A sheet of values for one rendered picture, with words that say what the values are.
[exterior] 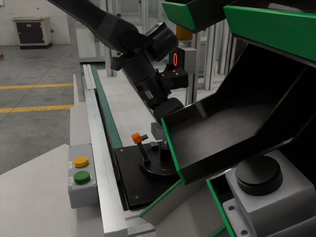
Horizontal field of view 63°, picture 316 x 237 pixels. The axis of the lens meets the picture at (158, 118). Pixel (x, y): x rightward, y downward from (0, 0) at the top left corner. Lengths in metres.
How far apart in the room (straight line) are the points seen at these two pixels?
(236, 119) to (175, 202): 0.20
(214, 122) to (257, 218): 0.20
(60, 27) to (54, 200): 8.06
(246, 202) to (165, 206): 0.31
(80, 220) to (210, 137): 0.48
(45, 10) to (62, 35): 0.79
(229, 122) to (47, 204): 0.59
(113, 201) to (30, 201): 0.29
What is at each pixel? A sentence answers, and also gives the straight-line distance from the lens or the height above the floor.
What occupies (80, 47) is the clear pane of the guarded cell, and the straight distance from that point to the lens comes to 1.89.
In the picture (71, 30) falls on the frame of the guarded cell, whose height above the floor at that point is 1.23.
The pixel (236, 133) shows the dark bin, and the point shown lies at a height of 1.22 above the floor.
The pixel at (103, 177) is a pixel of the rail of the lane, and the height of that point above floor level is 0.96.
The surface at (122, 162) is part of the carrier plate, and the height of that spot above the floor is 0.97.
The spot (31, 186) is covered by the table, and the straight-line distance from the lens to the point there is 0.88.
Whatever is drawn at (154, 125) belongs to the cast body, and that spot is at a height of 1.09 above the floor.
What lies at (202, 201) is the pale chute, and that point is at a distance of 0.45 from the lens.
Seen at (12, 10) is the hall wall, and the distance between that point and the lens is 9.01.
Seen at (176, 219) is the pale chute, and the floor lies 1.03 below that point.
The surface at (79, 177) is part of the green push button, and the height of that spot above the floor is 0.97.
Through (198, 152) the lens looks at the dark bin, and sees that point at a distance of 0.32.
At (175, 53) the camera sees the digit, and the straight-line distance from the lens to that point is 0.79.
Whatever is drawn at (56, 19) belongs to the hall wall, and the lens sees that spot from 8.71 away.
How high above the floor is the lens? 1.38
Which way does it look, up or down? 26 degrees down
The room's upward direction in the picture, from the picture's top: straight up
